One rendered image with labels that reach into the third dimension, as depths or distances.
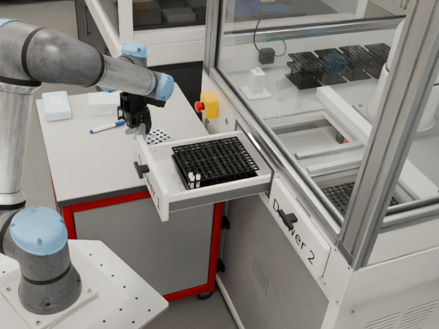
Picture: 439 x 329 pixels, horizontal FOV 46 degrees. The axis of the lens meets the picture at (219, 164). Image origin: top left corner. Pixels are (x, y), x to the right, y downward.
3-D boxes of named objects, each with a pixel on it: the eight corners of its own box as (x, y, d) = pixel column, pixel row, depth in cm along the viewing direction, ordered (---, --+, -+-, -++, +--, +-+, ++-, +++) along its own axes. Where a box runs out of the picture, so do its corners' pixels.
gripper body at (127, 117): (117, 121, 170) (115, 89, 163) (137, 112, 175) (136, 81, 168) (132, 131, 166) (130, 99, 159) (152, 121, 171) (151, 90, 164)
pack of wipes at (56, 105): (72, 119, 193) (71, 109, 190) (46, 122, 190) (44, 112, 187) (67, 99, 204) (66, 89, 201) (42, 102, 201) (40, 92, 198)
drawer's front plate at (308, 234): (316, 279, 133) (325, 249, 126) (268, 205, 154) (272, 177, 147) (322, 277, 133) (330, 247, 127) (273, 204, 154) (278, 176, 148)
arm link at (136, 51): (113, 46, 152) (130, 36, 159) (115, 79, 159) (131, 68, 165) (136, 53, 150) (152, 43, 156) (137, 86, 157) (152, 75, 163)
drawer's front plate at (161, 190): (162, 222, 145) (162, 193, 138) (136, 162, 166) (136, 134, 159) (168, 221, 145) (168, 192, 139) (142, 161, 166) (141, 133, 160)
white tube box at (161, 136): (147, 159, 177) (147, 150, 174) (131, 148, 181) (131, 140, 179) (174, 145, 184) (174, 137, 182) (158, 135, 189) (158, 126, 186)
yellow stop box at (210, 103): (204, 119, 185) (205, 102, 180) (197, 109, 190) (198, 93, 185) (217, 117, 186) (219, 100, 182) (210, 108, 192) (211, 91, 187)
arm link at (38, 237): (48, 288, 116) (39, 245, 109) (2, 267, 121) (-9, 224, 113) (81, 255, 125) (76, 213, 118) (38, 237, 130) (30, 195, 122)
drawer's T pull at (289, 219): (289, 231, 135) (290, 227, 134) (277, 212, 140) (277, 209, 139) (302, 228, 136) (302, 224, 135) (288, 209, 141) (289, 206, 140)
